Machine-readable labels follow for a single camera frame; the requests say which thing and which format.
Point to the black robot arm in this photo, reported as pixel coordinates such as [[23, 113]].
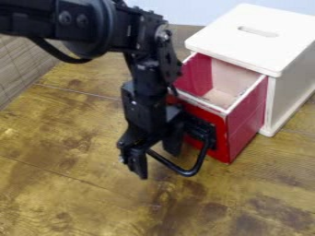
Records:
[[76, 31]]

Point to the black metal drawer handle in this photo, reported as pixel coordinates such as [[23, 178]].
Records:
[[200, 138]]

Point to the white wooden box cabinet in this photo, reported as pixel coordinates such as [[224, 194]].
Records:
[[270, 41]]

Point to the red wooden drawer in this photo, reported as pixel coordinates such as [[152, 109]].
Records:
[[224, 95]]

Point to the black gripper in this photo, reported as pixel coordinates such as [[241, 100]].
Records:
[[152, 122]]

